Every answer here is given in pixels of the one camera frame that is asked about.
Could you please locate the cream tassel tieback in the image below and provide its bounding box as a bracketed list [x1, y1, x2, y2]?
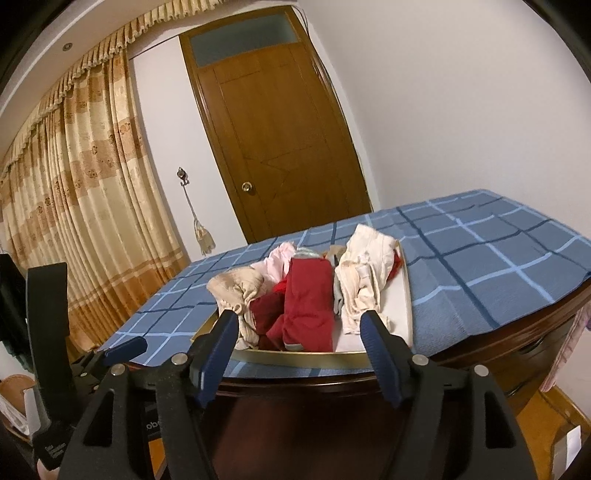
[184, 185, 217, 256]

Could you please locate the pink bed skirt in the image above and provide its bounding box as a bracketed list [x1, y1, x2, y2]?
[540, 305, 591, 393]

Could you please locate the cream underwear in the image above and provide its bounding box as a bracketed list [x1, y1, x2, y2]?
[333, 224, 402, 335]

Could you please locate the dark wooden table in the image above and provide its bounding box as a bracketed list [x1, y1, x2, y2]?
[124, 277, 591, 416]

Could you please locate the pale pink underwear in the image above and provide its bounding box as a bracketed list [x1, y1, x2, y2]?
[252, 242, 297, 284]

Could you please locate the white tray with wooden rim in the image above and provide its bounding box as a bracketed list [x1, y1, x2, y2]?
[189, 244, 415, 365]

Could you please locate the dark red underwear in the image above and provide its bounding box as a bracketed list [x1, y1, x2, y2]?
[265, 258, 335, 354]

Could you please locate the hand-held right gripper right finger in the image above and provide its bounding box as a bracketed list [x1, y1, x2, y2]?
[359, 310, 532, 480]

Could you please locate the light wooden furniture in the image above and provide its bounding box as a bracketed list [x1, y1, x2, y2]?
[515, 385, 591, 480]

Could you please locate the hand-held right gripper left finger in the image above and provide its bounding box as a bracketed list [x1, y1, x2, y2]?
[58, 310, 240, 480]

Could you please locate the dark wooden drawer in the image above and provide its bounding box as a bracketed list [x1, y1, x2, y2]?
[210, 392, 416, 480]

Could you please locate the beige underwear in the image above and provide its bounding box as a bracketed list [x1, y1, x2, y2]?
[206, 269, 266, 352]

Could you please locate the blue plaid bed sheet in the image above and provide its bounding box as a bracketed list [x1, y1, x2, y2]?
[95, 188, 591, 372]

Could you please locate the maroon underwear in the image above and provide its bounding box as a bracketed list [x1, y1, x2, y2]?
[249, 293, 284, 349]

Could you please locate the tan round container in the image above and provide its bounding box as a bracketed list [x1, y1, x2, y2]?
[0, 375, 38, 437]

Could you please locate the brown wooden door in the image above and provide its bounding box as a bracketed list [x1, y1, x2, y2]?
[179, 6, 374, 244]

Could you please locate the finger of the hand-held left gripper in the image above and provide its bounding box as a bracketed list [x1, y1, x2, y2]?
[71, 336, 148, 385]

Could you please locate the beige patterned curtain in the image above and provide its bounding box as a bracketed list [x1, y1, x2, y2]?
[0, 0, 190, 365]

